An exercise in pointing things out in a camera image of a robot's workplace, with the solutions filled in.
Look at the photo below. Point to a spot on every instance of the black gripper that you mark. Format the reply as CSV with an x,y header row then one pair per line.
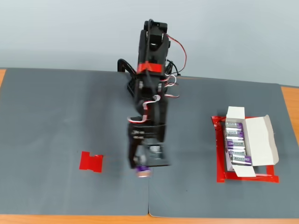
x,y
132,149

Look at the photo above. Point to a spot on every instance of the purple silver Bexel battery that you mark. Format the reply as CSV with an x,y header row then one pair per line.
x,y
240,159
239,152
236,144
233,125
143,170
234,134

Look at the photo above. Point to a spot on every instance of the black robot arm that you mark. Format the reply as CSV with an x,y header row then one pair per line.
x,y
151,54

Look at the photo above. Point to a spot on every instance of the white cardboard battery box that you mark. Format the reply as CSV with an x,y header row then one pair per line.
x,y
259,140

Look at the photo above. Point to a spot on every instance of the red tape marker patch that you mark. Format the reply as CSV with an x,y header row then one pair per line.
x,y
90,162

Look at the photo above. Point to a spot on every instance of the grey table mat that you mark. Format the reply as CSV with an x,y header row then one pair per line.
x,y
198,198
46,116

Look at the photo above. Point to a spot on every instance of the red tape band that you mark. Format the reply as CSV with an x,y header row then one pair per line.
x,y
149,67

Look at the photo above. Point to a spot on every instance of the red tape frame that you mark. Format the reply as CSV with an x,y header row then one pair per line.
x,y
220,163

